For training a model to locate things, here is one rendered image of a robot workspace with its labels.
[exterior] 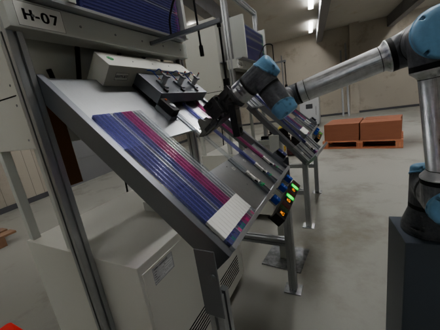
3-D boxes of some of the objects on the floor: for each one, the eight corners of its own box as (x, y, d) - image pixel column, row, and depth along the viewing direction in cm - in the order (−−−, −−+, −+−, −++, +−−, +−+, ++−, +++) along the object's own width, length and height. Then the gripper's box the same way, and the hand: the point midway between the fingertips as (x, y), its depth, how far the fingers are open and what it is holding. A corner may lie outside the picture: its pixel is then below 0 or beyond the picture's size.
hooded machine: (302, 125, 826) (299, 84, 794) (321, 123, 803) (319, 80, 770) (300, 128, 760) (298, 83, 727) (321, 126, 737) (319, 79, 704)
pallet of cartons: (402, 137, 440) (403, 113, 430) (409, 148, 366) (410, 119, 355) (328, 141, 507) (327, 120, 496) (321, 150, 432) (320, 126, 422)
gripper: (234, 84, 85) (198, 121, 96) (222, 84, 77) (183, 124, 88) (249, 103, 85) (210, 138, 96) (238, 105, 76) (197, 143, 87)
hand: (203, 135), depth 91 cm, fingers closed, pressing on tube
